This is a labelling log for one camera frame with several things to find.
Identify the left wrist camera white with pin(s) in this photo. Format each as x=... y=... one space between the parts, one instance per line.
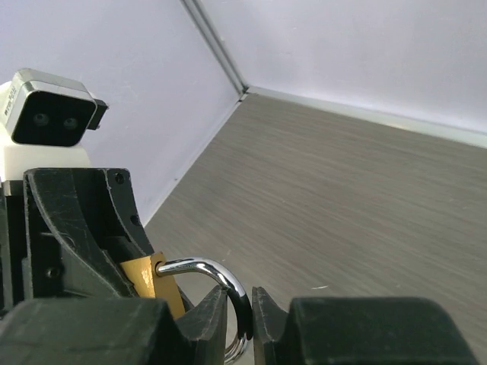
x=43 y=119

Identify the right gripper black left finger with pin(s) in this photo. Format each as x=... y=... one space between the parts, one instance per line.
x=114 y=331

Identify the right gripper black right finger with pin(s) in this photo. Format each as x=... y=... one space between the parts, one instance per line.
x=355 y=330

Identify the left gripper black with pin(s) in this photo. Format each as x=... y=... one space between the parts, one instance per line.
x=65 y=233

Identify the large brass padlock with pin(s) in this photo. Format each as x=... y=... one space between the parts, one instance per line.
x=153 y=276

